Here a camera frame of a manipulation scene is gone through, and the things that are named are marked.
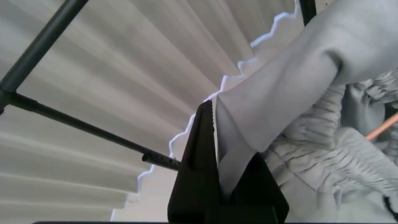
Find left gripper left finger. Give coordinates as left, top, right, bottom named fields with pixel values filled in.
left=167, top=99, right=223, bottom=224

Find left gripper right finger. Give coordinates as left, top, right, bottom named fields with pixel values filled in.
left=223, top=152, right=290, bottom=224

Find pale grey shorts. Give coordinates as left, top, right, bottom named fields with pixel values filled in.
left=214, top=0, right=398, bottom=224

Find pink clothes hanger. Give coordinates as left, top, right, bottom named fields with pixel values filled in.
left=365, top=112, right=398, bottom=141

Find black clothes rack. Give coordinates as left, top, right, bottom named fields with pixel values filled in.
left=0, top=0, right=317, bottom=171

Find white curtain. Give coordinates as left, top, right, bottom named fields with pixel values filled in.
left=0, top=0, right=301, bottom=222

